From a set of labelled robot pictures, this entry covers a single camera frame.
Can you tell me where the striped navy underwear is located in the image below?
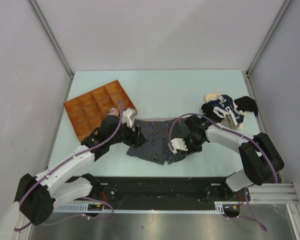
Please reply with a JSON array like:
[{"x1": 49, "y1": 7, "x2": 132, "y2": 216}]
[{"x1": 126, "y1": 119, "x2": 189, "y2": 165}]

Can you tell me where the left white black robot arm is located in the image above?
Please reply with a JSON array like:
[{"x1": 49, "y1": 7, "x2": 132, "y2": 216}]
[{"x1": 0, "y1": 108, "x2": 145, "y2": 240}]

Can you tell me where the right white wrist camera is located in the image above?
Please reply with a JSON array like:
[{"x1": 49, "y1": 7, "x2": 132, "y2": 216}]
[{"x1": 168, "y1": 138, "x2": 188, "y2": 155}]

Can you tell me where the orange compartment tray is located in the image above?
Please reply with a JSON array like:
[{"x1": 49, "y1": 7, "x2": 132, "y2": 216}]
[{"x1": 63, "y1": 80, "x2": 136, "y2": 141}]

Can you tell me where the white slotted cable duct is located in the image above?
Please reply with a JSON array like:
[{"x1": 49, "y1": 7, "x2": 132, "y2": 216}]
[{"x1": 53, "y1": 202, "x2": 241, "y2": 215}]

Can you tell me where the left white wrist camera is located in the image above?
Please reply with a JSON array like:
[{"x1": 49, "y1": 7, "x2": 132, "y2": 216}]
[{"x1": 122, "y1": 107, "x2": 138, "y2": 129}]

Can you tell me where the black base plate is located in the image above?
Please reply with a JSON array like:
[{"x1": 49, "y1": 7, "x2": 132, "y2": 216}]
[{"x1": 69, "y1": 176, "x2": 250, "y2": 210}]

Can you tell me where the left aluminium frame post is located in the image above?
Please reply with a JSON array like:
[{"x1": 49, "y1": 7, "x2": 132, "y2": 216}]
[{"x1": 27, "y1": 0, "x2": 74, "y2": 80}]

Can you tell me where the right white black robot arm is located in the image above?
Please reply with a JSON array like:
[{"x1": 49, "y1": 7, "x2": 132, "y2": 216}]
[{"x1": 177, "y1": 115, "x2": 285, "y2": 201}]

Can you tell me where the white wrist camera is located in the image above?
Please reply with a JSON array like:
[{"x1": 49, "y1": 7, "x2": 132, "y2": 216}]
[
  {"x1": 168, "y1": 138, "x2": 188, "y2": 155},
  {"x1": 122, "y1": 107, "x2": 138, "y2": 129}
]

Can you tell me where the black underwear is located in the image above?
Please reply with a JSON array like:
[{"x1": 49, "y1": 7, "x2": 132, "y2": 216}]
[{"x1": 234, "y1": 96, "x2": 259, "y2": 116}]

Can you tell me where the right aluminium frame post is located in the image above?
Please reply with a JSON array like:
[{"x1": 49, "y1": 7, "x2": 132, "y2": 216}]
[{"x1": 245, "y1": 0, "x2": 294, "y2": 77}]

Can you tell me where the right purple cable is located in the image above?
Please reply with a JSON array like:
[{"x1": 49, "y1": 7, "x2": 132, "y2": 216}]
[{"x1": 168, "y1": 113, "x2": 280, "y2": 232}]

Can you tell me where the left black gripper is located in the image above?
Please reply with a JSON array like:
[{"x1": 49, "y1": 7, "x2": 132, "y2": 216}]
[{"x1": 108, "y1": 118, "x2": 148, "y2": 148}]

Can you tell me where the cream underwear in pile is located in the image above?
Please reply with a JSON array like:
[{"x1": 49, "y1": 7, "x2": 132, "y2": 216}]
[{"x1": 204, "y1": 93, "x2": 222, "y2": 103}]

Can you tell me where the navy white underwear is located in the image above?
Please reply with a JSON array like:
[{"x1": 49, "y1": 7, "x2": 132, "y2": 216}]
[{"x1": 201, "y1": 94, "x2": 245, "y2": 125}]

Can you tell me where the grey underwear in pile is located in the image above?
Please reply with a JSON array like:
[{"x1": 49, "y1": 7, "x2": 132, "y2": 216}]
[{"x1": 221, "y1": 115, "x2": 244, "y2": 130}]

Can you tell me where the aluminium frame post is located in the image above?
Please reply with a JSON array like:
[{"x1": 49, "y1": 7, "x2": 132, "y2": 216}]
[
  {"x1": 27, "y1": 0, "x2": 74, "y2": 80},
  {"x1": 245, "y1": 0, "x2": 294, "y2": 77}
]

